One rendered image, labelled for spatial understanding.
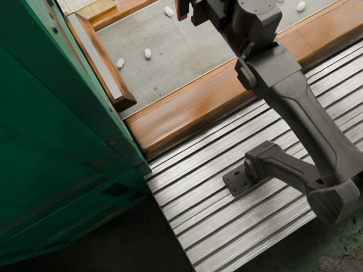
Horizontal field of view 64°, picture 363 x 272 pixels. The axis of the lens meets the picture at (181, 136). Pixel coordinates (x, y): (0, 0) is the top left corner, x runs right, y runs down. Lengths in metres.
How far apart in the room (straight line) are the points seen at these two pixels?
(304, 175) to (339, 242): 1.13
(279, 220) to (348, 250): 0.88
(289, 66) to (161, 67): 0.48
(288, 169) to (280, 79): 0.22
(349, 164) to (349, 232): 1.26
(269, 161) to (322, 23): 0.51
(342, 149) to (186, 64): 0.55
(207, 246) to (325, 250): 0.93
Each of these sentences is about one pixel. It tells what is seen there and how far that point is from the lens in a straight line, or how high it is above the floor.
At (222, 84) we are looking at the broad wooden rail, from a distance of 0.85.
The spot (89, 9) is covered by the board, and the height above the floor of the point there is 0.78.
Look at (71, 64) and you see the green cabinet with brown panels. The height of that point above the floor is 1.31.
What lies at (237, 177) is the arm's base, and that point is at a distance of 0.87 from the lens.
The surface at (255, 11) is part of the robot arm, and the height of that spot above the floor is 1.17.
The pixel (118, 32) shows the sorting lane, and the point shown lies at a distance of 0.98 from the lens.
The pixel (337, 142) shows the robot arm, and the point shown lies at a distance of 0.49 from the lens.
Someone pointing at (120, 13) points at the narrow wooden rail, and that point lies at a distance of 0.99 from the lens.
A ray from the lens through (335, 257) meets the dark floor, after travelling 1.71.
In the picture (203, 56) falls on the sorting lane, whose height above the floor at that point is 0.74.
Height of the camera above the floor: 1.53
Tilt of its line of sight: 75 degrees down
